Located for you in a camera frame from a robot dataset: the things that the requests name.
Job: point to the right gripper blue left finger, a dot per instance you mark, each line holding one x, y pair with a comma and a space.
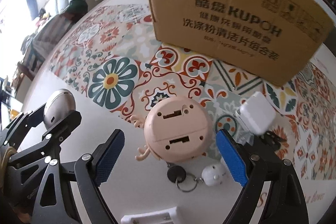
91, 170

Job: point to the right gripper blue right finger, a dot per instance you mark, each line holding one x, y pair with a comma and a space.
250, 166

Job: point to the white rabbit keychain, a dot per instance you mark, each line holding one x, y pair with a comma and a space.
211, 175

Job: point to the black clip device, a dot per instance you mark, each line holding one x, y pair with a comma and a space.
269, 141

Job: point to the white square charger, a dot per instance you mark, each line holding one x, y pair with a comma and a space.
256, 114

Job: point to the silver oval mouse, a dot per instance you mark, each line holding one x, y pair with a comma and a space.
59, 105

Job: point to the pink round deer device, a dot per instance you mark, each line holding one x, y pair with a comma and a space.
176, 129

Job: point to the white battery charger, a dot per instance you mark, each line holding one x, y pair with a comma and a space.
170, 215

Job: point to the patterned table runner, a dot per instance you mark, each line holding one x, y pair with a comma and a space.
113, 58

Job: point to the brown cardboard box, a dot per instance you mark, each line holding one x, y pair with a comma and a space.
273, 39

